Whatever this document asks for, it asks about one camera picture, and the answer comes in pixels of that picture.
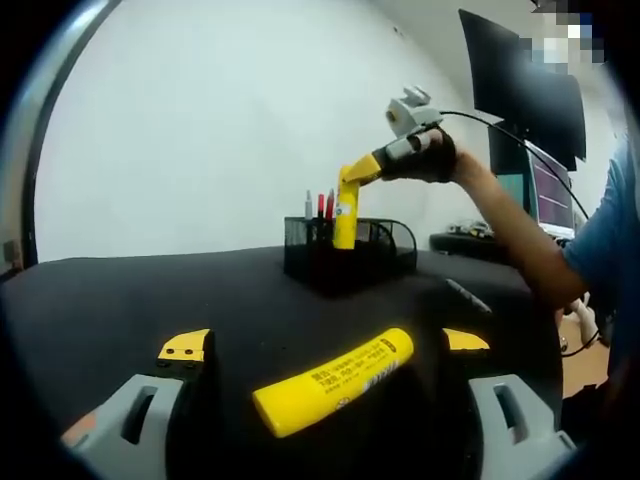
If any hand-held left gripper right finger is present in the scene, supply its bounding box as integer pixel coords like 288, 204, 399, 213
438, 327, 580, 480

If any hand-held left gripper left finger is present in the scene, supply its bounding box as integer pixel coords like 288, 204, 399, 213
59, 327, 217, 480

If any yellow glue stick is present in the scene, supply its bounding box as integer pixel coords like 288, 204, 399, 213
331, 181, 361, 250
250, 326, 416, 440

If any black mesh holder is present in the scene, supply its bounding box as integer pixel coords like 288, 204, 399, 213
283, 215, 419, 297

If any clear grey pen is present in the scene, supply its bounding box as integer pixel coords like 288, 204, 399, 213
444, 278, 494, 316

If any person's right hand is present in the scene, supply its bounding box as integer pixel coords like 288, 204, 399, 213
380, 127, 460, 184

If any large black monitor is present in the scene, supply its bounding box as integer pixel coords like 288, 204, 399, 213
458, 8, 588, 162

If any small black monitor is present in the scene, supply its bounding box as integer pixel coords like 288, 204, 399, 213
488, 118, 533, 177

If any black desk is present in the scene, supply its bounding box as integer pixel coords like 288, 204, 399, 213
429, 229, 567, 265

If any lit teal screen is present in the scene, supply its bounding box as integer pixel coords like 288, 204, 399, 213
496, 173, 533, 222

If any lit purple screen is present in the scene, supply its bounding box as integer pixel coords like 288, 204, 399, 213
528, 141, 577, 237

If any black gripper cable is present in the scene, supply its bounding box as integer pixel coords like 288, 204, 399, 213
439, 110, 592, 222

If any black partition frame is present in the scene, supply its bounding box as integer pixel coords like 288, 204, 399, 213
18, 0, 122, 267

